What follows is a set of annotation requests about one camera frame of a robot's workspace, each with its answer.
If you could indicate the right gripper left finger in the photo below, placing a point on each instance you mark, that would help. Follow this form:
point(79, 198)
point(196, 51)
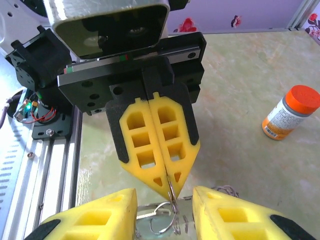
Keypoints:
point(95, 220)

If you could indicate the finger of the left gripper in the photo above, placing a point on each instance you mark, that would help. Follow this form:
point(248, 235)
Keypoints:
point(125, 145)
point(185, 135)

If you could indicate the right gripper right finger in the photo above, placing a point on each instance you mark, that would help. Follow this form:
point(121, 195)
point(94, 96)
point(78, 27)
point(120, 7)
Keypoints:
point(237, 220)

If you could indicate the steel keyring plate with rings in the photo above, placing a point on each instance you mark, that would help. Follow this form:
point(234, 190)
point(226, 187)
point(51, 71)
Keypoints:
point(186, 212)

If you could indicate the grey tag key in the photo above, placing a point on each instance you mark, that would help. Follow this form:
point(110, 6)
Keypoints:
point(147, 214)

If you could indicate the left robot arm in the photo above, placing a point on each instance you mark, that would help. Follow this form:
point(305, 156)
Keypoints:
point(15, 25)

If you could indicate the orange capped bottle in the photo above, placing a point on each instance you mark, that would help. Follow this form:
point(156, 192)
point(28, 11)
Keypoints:
point(290, 112)

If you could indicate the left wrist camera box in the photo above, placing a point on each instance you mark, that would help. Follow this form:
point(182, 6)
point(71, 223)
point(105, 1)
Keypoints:
point(112, 30)

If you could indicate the long aluminium base rail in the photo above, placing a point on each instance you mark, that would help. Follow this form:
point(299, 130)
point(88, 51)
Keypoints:
point(50, 175)

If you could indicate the aluminium side rail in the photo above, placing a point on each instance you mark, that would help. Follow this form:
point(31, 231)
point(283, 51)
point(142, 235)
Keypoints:
point(237, 30)

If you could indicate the aluminium frame post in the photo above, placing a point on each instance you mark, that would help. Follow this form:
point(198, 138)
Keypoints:
point(300, 15)

